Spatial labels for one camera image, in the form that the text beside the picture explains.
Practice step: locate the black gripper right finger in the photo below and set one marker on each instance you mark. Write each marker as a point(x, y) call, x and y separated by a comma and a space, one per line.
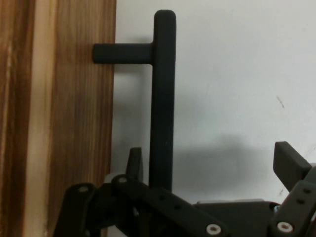
point(293, 197)

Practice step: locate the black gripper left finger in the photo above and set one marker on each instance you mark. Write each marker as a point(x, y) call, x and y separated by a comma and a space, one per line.
point(148, 212)

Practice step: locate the wooden cabinet door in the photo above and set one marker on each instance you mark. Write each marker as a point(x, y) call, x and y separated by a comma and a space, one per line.
point(81, 111)

